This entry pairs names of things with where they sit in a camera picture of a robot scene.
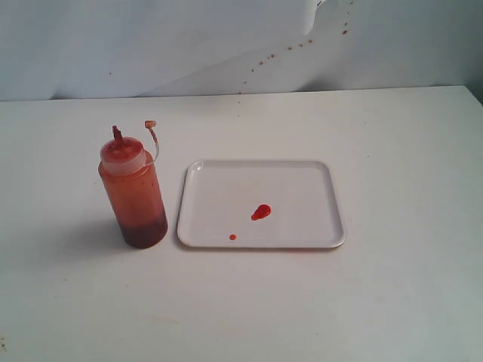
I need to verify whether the red sauce squeeze bottle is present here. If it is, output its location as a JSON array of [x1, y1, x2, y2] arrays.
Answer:
[[98, 121, 168, 249]]

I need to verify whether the white rectangular tray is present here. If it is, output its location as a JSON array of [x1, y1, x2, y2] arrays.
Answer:
[[177, 159, 346, 250]]

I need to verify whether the red sauce blob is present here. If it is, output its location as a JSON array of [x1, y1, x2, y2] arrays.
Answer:
[[251, 204, 272, 221]]

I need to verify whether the white backdrop sheet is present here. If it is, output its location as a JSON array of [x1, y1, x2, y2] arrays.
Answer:
[[1, 1, 482, 100]]

